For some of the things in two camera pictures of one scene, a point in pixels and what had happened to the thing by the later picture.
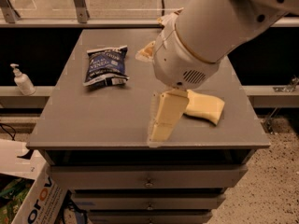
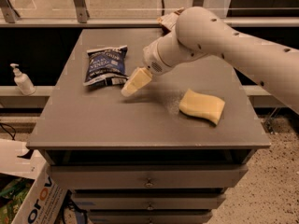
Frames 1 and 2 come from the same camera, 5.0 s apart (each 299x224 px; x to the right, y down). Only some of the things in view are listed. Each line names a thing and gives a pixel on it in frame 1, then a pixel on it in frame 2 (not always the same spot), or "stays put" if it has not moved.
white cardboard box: x=44 y=201 stays put
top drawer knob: x=149 y=184 stays put
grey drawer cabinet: x=95 y=131 stays put
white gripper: x=177 y=60 → x=151 y=61
